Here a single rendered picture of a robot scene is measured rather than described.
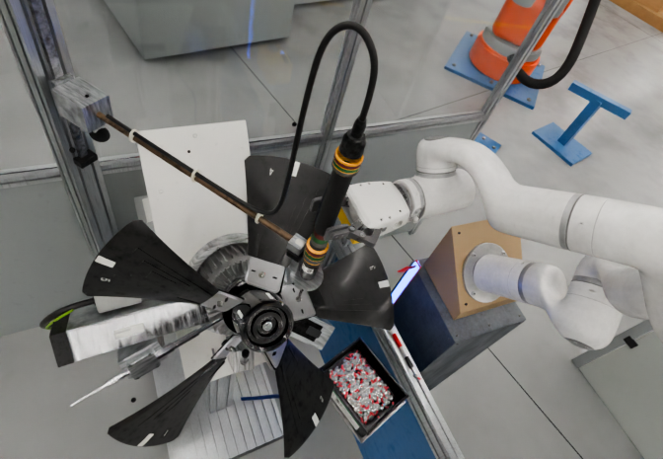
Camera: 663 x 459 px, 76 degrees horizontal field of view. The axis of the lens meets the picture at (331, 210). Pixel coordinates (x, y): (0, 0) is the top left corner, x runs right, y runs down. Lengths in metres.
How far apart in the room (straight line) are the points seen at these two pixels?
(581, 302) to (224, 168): 0.91
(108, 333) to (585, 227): 0.93
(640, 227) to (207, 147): 0.88
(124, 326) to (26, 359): 1.32
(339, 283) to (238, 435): 1.12
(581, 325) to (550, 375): 1.68
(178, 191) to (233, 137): 0.19
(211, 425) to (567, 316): 1.46
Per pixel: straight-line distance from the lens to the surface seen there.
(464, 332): 1.45
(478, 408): 2.49
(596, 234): 0.71
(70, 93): 1.10
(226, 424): 2.05
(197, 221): 1.12
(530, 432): 2.61
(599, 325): 1.15
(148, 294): 0.96
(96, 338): 1.07
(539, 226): 0.73
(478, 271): 1.38
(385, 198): 0.78
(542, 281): 1.23
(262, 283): 0.96
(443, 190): 0.83
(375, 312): 1.09
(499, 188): 0.77
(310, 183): 0.93
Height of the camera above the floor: 2.08
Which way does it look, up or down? 49 degrees down
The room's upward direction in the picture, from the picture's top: 20 degrees clockwise
